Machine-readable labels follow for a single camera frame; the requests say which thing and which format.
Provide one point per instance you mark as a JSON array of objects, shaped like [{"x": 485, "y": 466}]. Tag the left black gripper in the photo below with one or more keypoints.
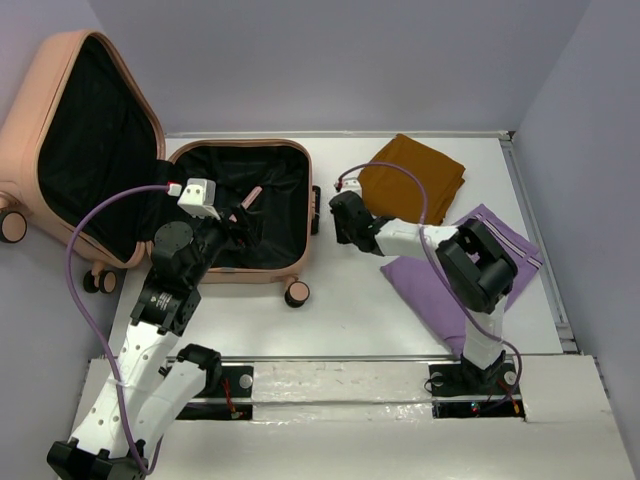
[{"x": 250, "y": 236}]

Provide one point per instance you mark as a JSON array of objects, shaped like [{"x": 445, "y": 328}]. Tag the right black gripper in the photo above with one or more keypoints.
[{"x": 341, "y": 235}]

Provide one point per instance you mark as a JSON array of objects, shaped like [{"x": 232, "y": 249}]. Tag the pink stick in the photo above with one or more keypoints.
[{"x": 251, "y": 197}]

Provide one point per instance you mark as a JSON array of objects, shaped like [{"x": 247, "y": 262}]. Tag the mustard brown cloth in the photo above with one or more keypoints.
[{"x": 406, "y": 177}]

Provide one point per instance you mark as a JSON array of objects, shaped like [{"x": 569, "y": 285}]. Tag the purple garment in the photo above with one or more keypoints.
[{"x": 418, "y": 285}]

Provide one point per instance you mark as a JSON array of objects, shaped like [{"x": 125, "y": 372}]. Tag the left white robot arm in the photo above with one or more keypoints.
[{"x": 120, "y": 436}]

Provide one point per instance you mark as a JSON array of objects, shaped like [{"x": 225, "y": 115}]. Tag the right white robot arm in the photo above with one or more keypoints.
[{"x": 472, "y": 268}]

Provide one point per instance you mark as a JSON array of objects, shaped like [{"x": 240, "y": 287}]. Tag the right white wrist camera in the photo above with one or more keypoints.
[{"x": 348, "y": 184}]

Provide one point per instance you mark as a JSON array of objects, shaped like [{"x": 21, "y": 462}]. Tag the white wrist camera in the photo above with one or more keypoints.
[
  {"x": 197, "y": 198},
  {"x": 348, "y": 184}
]

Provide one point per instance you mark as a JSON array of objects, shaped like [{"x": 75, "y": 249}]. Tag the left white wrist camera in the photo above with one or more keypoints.
[{"x": 197, "y": 198}]

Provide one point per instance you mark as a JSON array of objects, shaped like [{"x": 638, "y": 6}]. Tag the aluminium rail front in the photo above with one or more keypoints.
[{"x": 344, "y": 358}]

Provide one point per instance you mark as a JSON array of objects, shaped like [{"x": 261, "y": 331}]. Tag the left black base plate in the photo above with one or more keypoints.
[{"x": 231, "y": 400}]

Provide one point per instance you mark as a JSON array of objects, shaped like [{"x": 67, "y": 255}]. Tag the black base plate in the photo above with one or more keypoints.
[
  {"x": 453, "y": 398},
  {"x": 231, "y": 400}
]

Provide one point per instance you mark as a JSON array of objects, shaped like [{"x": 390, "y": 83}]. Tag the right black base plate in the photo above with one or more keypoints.
[{"x": 453, "y": 398}]

